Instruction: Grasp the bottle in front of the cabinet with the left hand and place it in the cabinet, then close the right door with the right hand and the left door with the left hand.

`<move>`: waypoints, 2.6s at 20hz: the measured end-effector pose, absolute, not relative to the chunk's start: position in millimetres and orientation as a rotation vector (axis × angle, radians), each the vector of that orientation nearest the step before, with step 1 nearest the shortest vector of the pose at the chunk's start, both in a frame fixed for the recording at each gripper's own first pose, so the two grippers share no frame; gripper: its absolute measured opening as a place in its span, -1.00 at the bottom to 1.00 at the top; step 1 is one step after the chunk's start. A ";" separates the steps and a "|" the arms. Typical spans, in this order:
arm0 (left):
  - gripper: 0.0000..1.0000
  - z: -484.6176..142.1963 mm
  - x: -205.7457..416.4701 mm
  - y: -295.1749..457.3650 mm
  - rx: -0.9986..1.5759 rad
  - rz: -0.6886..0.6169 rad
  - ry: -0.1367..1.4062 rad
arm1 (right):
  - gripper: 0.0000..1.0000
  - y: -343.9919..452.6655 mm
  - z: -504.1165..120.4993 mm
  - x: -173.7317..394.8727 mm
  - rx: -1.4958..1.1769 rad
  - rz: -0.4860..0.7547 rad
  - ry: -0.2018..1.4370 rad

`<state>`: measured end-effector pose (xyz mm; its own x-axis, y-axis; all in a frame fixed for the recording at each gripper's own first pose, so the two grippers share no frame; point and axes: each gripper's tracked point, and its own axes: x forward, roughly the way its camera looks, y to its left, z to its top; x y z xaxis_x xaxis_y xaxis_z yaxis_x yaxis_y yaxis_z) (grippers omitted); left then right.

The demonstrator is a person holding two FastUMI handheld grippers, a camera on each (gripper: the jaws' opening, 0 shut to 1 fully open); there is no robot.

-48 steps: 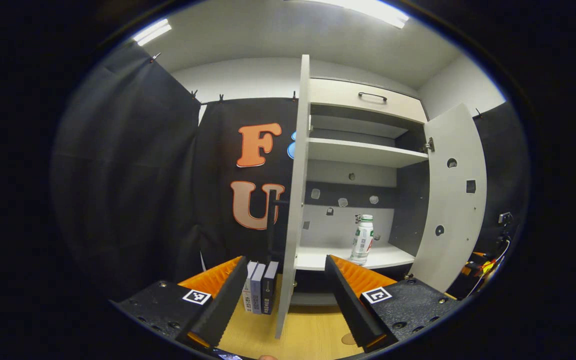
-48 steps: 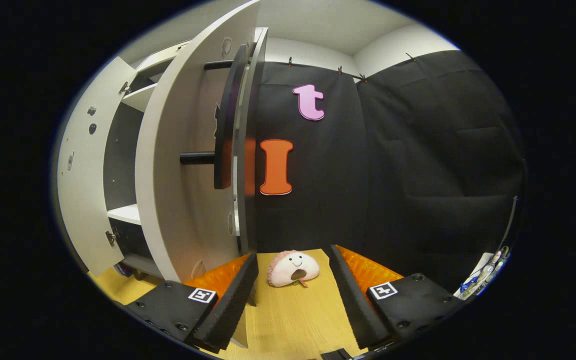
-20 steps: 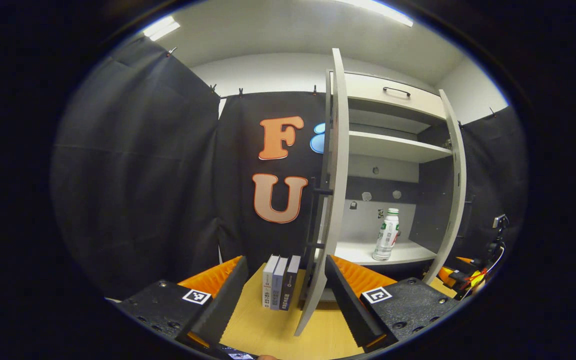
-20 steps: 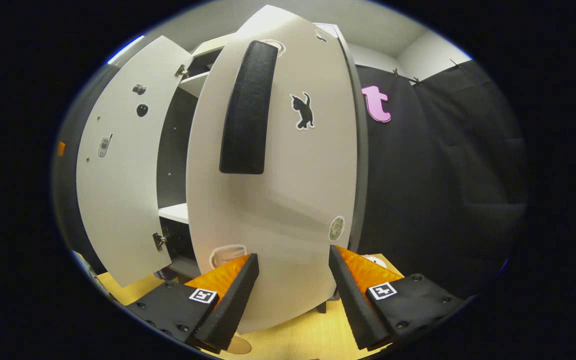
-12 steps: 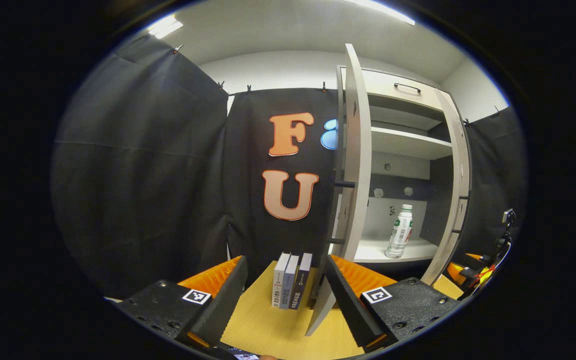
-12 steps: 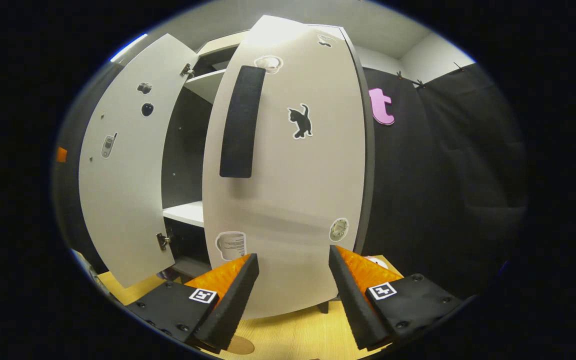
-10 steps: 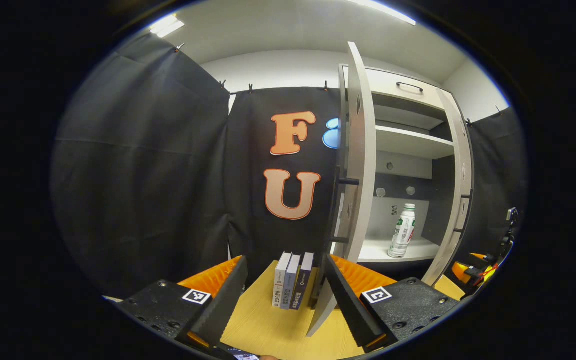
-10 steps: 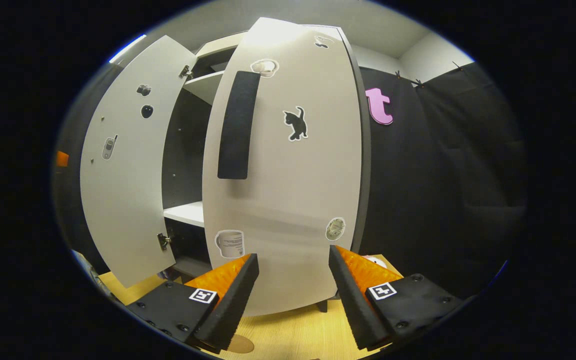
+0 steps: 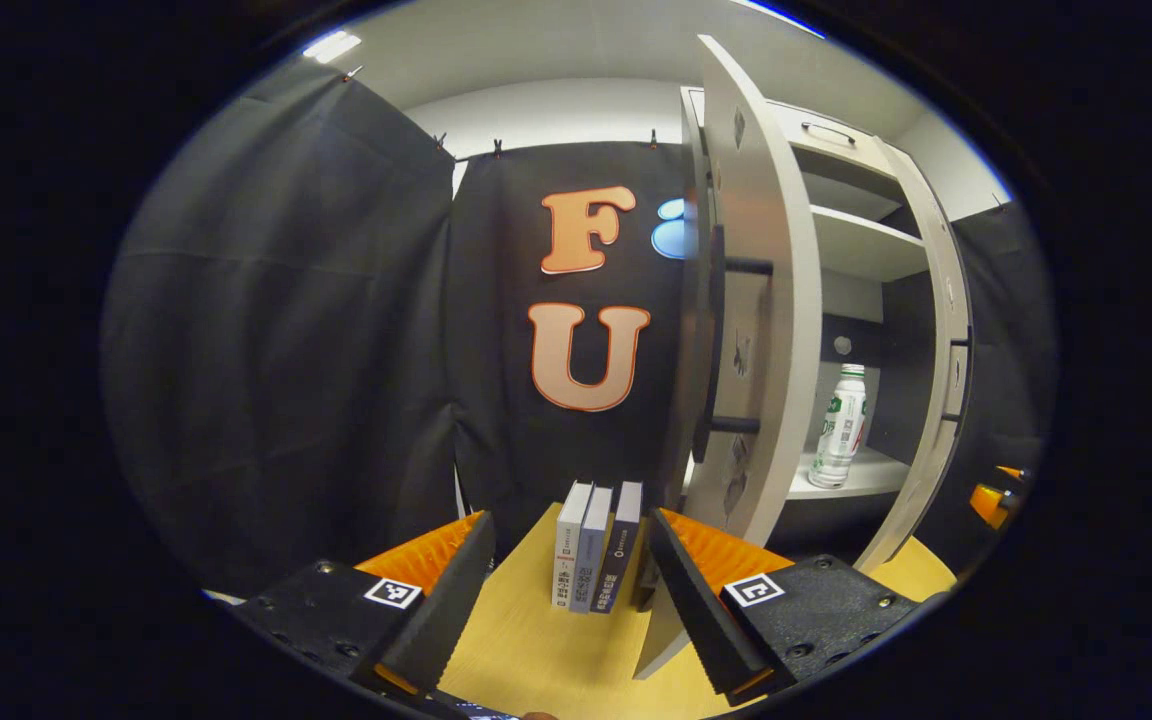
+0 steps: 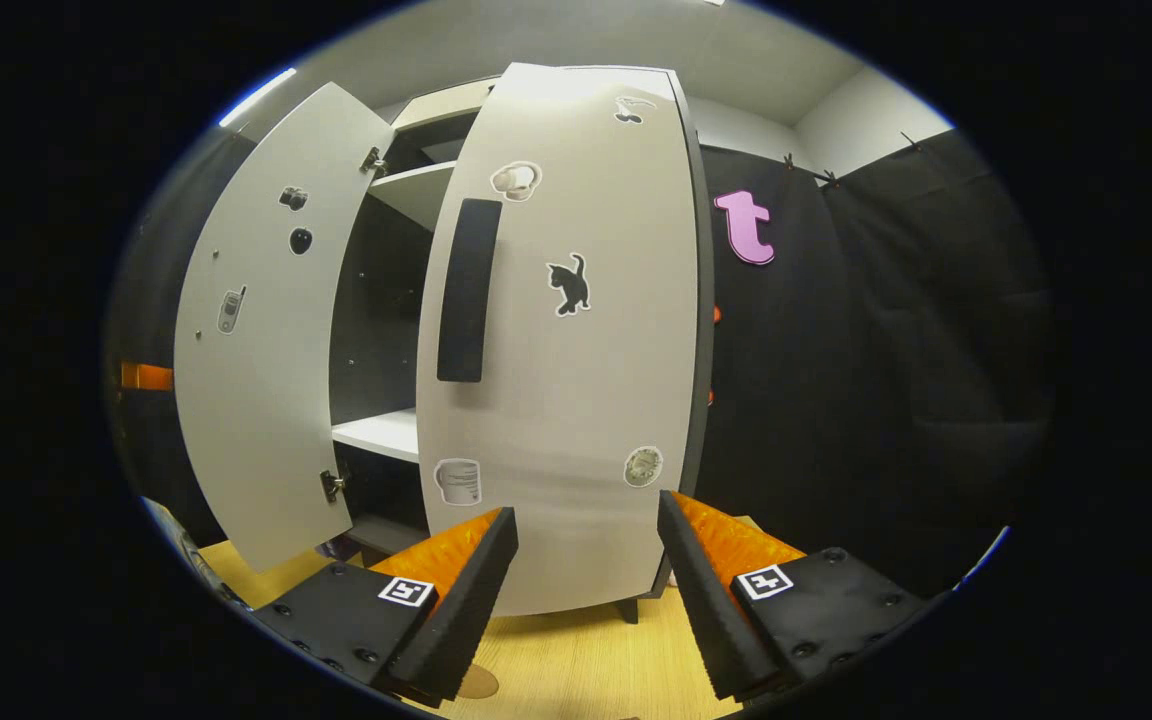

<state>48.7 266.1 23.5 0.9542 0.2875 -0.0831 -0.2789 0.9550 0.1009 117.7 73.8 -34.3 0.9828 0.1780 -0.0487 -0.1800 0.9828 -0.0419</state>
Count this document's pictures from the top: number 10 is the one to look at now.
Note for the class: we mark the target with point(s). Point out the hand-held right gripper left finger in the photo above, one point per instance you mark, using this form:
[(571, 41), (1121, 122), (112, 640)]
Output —
[(471, 610)]

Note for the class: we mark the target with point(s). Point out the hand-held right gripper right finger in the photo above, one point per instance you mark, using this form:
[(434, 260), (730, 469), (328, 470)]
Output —
[(701, 600)]

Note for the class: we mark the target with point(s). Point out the white cabinet door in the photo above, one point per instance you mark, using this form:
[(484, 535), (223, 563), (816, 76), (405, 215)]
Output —
[(576, 400), (256, 420)]

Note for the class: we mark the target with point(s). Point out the brown round coaster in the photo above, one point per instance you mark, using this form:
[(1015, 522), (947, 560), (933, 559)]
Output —
[(481, 682)]

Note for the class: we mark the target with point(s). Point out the purple packet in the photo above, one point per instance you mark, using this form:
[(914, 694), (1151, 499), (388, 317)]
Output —
[(336, 548)]

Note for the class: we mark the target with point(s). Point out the white cabinet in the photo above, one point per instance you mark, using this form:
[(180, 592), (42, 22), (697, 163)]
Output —
[(386, 435)]

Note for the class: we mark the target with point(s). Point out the black backdrop cloth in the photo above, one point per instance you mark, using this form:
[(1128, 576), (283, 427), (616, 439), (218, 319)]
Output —
[(886, 350)]

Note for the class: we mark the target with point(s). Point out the white cabinet drawer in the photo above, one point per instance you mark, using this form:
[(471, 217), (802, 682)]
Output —
[(436, 105)]

